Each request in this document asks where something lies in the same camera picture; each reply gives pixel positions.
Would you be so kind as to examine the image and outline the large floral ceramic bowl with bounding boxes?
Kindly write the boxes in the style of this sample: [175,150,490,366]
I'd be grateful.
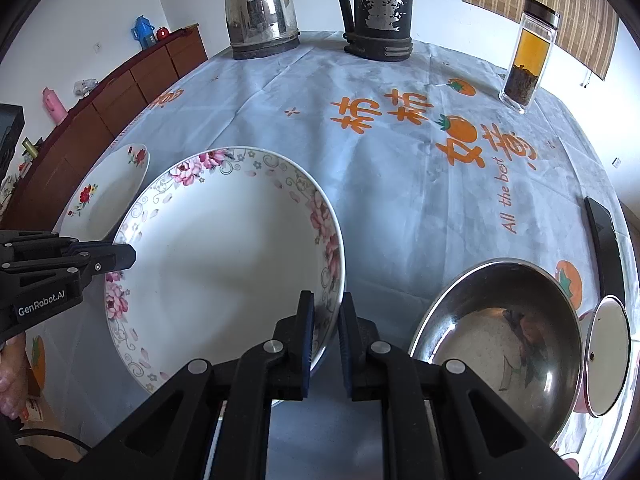
[104,146,346,395]

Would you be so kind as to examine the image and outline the brown wooden cabinet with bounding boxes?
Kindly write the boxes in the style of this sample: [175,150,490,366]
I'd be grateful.
[0,25,208,231]

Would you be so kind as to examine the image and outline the stainless steel bowl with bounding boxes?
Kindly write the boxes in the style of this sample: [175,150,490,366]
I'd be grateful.
[409,258,586,448]

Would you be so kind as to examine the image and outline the person's left hand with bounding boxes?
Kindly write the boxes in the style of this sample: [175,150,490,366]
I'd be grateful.
[0,335,27,418]

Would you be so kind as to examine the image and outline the black cable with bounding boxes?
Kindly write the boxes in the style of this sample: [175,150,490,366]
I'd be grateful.
[10,427,91,453]

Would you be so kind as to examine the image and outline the printed light blue tablecloth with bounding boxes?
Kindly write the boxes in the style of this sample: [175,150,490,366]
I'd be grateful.
[27,30,636,480]

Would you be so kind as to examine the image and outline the small white red-flower plate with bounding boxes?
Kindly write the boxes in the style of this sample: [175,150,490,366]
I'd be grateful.
[52,143,151,241]

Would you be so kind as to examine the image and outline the pink thermos flask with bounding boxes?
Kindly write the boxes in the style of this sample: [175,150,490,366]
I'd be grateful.
[42,87,68,126]

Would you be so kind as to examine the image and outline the worn black thermos jug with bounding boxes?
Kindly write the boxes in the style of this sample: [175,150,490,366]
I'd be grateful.
[335,0,416,63]

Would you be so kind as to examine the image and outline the glass tea bottle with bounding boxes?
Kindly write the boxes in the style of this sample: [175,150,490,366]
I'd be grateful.
[499,0,562,115]

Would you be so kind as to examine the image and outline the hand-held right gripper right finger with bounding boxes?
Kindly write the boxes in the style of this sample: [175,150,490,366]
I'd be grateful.
[337,291,581,480]

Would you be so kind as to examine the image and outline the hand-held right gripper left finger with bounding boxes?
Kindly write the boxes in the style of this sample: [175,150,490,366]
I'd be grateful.
[85,290,316,480]

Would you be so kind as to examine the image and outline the blue thermos flask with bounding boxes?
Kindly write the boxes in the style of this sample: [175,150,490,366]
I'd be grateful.
[131,15,155,51]

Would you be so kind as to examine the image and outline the white enamel bowl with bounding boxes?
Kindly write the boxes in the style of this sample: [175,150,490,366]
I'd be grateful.
[575,295,633,418]

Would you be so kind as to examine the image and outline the glass jar at left edge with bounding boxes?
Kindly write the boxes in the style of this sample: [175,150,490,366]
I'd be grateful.
[224,0,301,61]

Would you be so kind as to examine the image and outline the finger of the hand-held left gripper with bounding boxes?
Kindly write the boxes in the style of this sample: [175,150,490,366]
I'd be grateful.
[54,237,137,286]

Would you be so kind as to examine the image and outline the black box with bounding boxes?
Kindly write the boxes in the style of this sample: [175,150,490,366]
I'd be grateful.
[0,104,26,173]

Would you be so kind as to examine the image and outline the black smartphone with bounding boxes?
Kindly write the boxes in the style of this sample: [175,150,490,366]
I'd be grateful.
[584,196,627,306]

